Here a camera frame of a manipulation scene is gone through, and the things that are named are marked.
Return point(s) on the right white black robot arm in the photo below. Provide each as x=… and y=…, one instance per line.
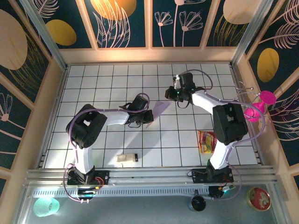
x=230, y=123

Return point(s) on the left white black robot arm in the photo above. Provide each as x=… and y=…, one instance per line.
x=86, y=128

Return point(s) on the small white packet black clip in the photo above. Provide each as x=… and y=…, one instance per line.
x=126, y=158

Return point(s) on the colourful candy bag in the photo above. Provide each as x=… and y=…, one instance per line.
x=206, y=142

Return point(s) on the black mug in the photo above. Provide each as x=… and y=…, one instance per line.
x=197, y=203

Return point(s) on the right black controller box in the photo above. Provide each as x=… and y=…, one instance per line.
x=215, y=191

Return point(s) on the black controller box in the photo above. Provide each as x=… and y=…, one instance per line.
x=215, y=191
x=85, y=192

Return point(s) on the left black controller box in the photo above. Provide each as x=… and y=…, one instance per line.
x=85, y=192

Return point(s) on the round red tin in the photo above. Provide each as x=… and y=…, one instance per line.
x=258, y=199

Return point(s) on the translucent green cup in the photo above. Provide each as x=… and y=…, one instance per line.
x=45, y=207

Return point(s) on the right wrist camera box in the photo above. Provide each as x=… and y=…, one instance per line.
x=178, y=81

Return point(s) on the aluminium mounting rail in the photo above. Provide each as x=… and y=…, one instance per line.
x=151, y=177

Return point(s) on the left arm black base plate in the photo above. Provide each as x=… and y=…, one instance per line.
x=102, y=176

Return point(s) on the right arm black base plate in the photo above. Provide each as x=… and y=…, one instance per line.
x=198, y=176

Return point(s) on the aluminium frame post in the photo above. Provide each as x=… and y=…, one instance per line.
x=46, y=39
x=247, y=35

